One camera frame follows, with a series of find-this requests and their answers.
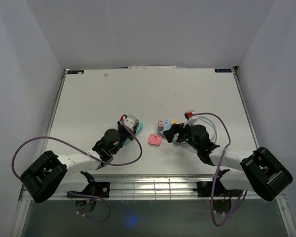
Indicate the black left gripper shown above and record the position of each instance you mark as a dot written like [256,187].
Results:
[131,135]

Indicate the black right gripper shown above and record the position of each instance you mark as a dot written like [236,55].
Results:
[176,129]

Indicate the light blue round power strip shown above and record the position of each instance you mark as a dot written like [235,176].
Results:
[167,125]

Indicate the pink socket adapter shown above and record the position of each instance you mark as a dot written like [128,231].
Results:
[154,140]

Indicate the teal triangular power strip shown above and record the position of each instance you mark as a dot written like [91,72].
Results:
[139,128]

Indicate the brown two-tone plug adapter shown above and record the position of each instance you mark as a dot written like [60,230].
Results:
[160,125]

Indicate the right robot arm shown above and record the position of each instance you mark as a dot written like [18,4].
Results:
[256,171]

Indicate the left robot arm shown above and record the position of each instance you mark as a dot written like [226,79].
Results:
[52,173]

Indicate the right blue corner label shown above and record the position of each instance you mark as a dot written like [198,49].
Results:
[223,70]

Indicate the blue corner label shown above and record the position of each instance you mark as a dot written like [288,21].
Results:
[223,70]
[75,72]

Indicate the left blue corner label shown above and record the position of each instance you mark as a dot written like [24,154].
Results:
[75,72]

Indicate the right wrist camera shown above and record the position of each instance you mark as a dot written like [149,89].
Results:
[190,117]

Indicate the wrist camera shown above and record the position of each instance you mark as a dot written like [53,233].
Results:
[190,117]
[130,121]

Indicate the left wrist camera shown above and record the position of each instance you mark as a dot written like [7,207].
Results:
[130,121]

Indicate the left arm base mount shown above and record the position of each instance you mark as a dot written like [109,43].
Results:
[99,189]

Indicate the aluminium front rail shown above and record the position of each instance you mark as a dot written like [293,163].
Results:
[147,188]

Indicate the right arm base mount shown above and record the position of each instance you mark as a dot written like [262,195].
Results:
[204,189]

